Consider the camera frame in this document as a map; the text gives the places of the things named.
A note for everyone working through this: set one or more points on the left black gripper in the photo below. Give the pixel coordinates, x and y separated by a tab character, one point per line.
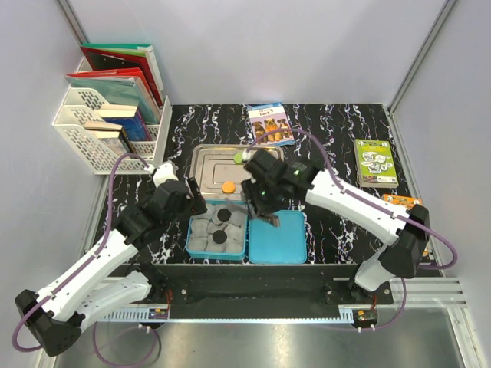
197	207

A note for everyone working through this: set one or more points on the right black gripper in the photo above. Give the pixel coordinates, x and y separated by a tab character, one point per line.
250	187

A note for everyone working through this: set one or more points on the black cookie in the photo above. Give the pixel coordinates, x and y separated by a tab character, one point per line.
223	215
219	237

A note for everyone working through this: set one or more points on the orange cookie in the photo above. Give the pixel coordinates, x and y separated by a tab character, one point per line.
228	187

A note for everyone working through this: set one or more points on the black cookie bottom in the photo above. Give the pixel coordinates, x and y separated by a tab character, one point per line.
219	237

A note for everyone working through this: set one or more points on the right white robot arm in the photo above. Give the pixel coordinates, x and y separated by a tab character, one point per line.
400	231

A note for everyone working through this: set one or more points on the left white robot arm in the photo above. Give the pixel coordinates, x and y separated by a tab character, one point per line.
59	313

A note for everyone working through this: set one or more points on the blue cookie tin box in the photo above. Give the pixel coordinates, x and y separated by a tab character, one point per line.
216	255

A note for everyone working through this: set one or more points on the white paper cupcake liners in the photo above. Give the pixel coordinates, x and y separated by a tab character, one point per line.
199	237

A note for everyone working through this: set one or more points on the green cookie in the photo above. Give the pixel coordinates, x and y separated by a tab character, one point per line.
238	158

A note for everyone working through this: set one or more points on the steel baking tray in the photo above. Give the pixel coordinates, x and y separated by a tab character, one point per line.
212	165

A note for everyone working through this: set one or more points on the blue tin lid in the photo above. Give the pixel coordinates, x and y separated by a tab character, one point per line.
281	245

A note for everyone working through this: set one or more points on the dog picture book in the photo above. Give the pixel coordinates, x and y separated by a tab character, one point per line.
270	124

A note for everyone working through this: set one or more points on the green booklet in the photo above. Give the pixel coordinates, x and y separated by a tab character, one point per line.
375	164

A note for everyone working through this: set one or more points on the dark paperback books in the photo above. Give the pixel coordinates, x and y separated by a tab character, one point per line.
114	136

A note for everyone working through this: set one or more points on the blue paperback books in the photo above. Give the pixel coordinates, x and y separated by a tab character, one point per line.
129	117

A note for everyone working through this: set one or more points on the orange booklet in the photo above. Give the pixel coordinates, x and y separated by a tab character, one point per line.
404	201

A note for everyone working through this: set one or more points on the teal and red folders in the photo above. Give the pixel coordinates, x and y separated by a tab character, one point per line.
120	89

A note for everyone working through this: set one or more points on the green and red folders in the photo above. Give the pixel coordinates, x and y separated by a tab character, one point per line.
118	56

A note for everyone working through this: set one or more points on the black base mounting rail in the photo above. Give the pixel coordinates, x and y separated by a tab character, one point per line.
333	284

